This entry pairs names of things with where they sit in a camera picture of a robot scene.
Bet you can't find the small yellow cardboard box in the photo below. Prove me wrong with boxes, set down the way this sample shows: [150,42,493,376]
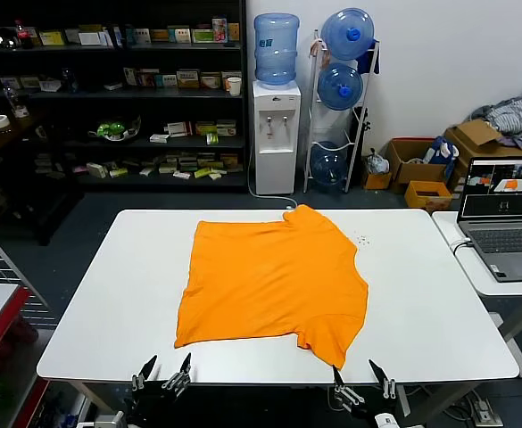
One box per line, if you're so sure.
[403,179,453,213]

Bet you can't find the pink patterned carton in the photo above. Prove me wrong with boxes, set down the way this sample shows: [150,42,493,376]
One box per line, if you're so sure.
[211,17,228,44]

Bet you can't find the green and white bowl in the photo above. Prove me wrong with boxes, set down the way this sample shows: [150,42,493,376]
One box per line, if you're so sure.
[87,114,143,144]

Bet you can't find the orange t-shirt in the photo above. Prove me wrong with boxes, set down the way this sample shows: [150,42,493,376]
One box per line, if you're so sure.
[173,204,370,371]

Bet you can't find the black shelf unit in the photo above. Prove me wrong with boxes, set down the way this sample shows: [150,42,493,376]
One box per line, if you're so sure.
[0,0,249,193]

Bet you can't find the white water dispenser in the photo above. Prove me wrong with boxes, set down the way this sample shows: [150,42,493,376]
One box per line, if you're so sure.
[252,79,302,195]

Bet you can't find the pink cloth strip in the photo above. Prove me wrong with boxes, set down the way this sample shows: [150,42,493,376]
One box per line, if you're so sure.
[310,38,331,63]

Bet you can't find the white dispenser power cable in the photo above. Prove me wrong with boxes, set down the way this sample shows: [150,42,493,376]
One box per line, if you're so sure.
[247,142,298,210]

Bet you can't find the blue and white bag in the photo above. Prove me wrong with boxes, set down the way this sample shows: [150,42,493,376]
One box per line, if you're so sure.
[422,136,460,169]

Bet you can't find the grey open laptop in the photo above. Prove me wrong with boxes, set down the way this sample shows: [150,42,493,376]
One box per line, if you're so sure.
[458,156,522,283]

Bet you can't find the black tripod stand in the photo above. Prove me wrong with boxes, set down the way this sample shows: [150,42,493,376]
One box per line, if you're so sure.
[348,106,373,188]

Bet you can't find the white metal jug rack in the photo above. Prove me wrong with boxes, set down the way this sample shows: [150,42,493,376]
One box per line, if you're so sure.
[303,29,381,194]

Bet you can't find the large brown cardboard box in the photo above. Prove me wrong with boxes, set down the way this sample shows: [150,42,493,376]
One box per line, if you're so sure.
[443,118,522,188]

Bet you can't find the blue water jug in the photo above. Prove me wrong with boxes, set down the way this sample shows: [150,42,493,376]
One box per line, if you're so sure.
[253,12,301,88]
[320,7,376,62]
[317,62,364,111]
[310,140,349,186]

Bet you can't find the cola bottle red label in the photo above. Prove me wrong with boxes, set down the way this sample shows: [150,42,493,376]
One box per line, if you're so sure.
[13,19,34,49]

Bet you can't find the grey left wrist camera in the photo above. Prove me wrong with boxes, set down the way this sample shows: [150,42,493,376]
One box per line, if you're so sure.
[95,410,126,428]

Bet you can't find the small white side table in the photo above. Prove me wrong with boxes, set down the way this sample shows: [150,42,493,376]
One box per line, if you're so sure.
[431,210,522,380]

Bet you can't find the white power strip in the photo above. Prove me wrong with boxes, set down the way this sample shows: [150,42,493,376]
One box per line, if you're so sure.
[469,392,505,423]

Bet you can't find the tan medicine box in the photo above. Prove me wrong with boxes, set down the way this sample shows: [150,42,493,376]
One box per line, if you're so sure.
[175,69,201,88]

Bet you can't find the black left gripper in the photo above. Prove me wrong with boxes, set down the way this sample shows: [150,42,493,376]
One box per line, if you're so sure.
[124,352,194,428]

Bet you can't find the small brown cardboard box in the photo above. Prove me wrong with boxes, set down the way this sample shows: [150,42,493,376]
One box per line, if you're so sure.
[360,167,394,191]

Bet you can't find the open brown cardboard box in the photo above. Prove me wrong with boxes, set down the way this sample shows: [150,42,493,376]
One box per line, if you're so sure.
[384,136,449,193]

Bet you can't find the grey pile of clothes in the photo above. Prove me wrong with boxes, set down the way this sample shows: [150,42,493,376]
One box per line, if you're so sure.
[468,96,522,140]

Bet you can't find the clear plastic bottle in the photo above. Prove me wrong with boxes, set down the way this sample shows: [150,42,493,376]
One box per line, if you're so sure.
[2,84,29,119]

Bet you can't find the large white table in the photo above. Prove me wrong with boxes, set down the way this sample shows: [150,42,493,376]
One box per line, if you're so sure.
[36,208,520,385]

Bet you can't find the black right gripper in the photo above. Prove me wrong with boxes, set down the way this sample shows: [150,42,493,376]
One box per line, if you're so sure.
[331,358,401,428]

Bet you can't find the white plastic bag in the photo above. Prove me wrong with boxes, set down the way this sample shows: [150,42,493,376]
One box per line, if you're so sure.
[366,149,391,175]

